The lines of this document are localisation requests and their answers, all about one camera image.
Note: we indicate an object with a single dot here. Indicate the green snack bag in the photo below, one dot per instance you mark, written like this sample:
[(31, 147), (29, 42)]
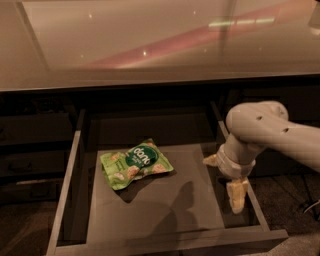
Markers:
[(122, 168)]

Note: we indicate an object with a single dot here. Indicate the dark cabinet door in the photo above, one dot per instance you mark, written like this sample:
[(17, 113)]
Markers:
[(303, 106)]

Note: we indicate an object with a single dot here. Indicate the dark drawer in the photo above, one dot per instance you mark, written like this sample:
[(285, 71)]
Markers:
[(32, 163), (182, 213), (30, 191), (39, 128)]

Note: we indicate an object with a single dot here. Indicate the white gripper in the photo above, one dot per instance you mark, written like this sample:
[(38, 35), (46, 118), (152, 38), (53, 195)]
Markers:
[(229, 165)]

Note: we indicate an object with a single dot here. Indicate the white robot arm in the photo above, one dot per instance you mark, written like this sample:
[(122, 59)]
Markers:
[(254, 127)]

